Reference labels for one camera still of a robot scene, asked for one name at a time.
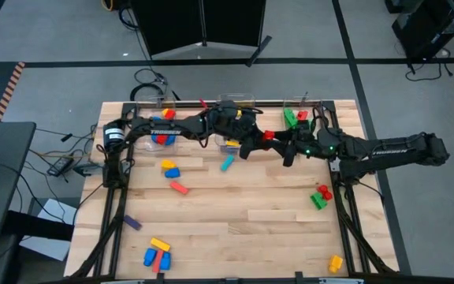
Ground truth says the black power adapter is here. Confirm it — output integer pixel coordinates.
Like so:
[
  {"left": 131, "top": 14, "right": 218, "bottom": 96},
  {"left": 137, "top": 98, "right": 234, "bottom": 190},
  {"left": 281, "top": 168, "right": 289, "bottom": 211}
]
[{"left": 47, "top": 156, "right": 75, "bottom": 178}]

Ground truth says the black aluminium rig frame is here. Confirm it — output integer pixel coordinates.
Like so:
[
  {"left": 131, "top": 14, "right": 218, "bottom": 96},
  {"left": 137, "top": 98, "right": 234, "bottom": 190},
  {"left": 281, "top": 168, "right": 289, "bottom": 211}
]
[{"left": 71, "top": 100, "right": 400, "bottom": 284}]

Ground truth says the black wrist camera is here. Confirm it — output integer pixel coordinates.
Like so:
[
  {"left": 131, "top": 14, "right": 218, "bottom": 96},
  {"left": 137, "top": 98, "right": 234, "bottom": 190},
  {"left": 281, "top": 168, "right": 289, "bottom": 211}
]
[
  {"left": 238, "top": 137, "right": 261, "bottom": 161},
  {"left": 281, "top": 142, "right": 298, "bottom": 168}
]

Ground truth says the black folding divider screen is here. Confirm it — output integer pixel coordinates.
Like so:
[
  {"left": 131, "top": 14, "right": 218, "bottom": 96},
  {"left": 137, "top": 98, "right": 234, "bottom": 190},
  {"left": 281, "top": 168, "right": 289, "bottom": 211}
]
[{"left": 129, "top": 0, "right": 274, "bottom": 67}]

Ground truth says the teal slim toy block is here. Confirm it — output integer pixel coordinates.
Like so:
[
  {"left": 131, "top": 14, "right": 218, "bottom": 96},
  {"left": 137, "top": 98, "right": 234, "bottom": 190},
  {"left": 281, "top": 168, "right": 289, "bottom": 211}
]
[{"left": 220, "top": 155, "right": 236, "bottom": 172}]

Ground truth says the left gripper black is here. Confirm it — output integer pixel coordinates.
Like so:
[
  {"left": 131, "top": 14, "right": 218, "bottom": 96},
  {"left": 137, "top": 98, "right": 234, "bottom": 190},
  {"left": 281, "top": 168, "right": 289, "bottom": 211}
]
[{"left": 229, "top": 112, "right": 272, "bottom": 150}]

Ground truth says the clear plastic bin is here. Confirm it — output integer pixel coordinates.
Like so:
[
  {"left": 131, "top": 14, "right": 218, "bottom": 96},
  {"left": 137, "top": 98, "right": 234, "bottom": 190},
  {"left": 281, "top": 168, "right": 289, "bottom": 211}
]
[
  {"left": 284, "top": 94, "right": 333, "bottom": 155},
  {"left": 215, "top": 92, "right": 259, "bottom": 155},
  {"left": 134, "top": 93, "right": 177, "bottom": 154}
]

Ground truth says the black coiled floor cable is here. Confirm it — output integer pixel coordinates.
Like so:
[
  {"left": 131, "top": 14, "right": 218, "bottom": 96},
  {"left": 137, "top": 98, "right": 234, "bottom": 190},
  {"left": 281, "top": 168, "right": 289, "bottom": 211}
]
[{"left": 129, "top": 67, "right": 181, "bottom": 103}]

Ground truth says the black equipment cabinet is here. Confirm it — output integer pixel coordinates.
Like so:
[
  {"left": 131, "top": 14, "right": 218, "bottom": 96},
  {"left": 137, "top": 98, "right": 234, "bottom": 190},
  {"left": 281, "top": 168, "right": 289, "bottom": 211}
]
[{"left": 383, "top": 0, "right": 454, "bottom": 62}]

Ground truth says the red slim toy block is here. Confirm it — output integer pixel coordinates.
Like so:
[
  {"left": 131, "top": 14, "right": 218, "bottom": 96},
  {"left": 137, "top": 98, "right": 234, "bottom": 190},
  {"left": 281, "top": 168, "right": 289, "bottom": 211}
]
[
  {"left": 169, "top": 180, "right": 190, "bottom": 196},
  {"left": 151, "top": 248, "right": 165, "bottom": 274}
]

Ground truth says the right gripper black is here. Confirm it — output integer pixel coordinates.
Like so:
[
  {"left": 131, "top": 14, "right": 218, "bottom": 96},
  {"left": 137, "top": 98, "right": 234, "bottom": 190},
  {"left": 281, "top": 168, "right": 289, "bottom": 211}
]
[{"left": 271, "top": 126, "right": 333, "bottom": 159}]

